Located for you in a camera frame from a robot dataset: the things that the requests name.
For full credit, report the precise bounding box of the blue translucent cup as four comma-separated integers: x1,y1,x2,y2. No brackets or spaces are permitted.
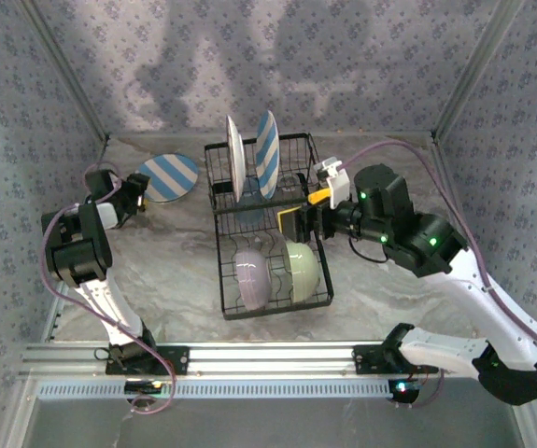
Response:
234,175,266,225

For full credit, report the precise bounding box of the white slotted cable duct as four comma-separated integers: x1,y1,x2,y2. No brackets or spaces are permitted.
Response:
37,380,396,400

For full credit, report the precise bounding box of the blue white striped plate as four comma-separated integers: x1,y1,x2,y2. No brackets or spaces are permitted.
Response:
254,109,281,202
137,152,201,204

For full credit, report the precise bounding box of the aluminium frame leg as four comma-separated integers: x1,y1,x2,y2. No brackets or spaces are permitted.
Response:
510,404,537,448
2,376,41,448

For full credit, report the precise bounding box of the left small circuit board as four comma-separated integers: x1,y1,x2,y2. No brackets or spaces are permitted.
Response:
123,379,164,396

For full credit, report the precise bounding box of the cream bowl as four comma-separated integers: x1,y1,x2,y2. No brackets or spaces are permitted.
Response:
280,239,322,305

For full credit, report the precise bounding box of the white plate orange sun print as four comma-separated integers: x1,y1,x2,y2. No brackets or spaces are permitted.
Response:
225,114,247,198

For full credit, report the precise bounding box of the right small circuit board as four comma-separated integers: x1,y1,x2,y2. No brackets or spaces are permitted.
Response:
388,378,421,405

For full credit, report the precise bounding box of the purple bowl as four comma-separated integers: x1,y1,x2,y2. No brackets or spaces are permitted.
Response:
233,248,274,313

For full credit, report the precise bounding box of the aluminium frame post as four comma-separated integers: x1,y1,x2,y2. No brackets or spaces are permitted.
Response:
431,0,527,142
18,0,111,144

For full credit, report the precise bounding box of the clear glass cup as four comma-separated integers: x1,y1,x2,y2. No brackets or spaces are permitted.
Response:
277,171,302,193

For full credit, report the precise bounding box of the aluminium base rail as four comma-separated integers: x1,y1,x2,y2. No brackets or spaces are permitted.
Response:
21,340,484,380

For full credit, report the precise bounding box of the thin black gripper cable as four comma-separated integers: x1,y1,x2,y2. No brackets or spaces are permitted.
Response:
347,235,389,264

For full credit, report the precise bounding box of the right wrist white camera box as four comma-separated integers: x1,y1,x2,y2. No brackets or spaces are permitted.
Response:
315,157,351,210

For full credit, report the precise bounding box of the small circuit board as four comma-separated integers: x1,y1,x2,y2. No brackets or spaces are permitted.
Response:
388,378,421,405
123,379,164,396

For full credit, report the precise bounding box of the black wire dish rack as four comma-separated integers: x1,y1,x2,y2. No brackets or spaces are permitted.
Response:
204,133,335,321

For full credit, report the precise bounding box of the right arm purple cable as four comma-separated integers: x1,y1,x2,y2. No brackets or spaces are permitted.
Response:
340,138,537,410

